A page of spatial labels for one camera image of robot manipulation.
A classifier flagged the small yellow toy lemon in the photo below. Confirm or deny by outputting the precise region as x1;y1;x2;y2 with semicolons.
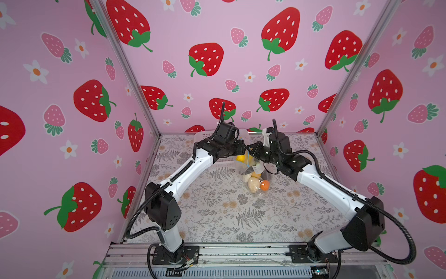
236;155;246;162

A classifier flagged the clear zip top bag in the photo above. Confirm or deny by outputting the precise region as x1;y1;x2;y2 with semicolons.
234;150;272;197

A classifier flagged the orange toy slice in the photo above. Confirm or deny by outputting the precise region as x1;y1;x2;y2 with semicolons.
260;180;270;191

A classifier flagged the beige toy bun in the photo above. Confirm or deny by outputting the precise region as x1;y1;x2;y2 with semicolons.
247;177;261;194

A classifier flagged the white plastic basket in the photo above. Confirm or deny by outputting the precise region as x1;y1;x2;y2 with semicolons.
194;129;252;165

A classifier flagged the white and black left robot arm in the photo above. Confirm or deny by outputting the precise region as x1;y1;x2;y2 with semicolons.
124;102;246;270

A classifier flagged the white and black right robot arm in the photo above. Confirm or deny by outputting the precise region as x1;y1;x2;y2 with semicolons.
247;124;417;265

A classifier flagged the floral patterned table mat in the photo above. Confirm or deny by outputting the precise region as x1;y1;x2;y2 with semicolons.
149;134;347;243

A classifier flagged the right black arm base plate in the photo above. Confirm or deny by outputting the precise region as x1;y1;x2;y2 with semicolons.
285;245;339;264

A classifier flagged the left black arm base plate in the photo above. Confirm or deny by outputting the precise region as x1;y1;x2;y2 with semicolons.
149;245;200;265

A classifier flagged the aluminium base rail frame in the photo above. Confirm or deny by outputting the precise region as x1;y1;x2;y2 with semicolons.
94;242;396;279

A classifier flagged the right aluminium corner post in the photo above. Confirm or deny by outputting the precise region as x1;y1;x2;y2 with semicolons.
316;0;401;140

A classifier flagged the aluminium corner post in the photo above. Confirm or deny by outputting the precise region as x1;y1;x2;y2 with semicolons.
91;0;161;140
316;0;401;140

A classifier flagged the left aluminium corner post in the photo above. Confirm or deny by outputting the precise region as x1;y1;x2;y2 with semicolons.
91;0;161;140

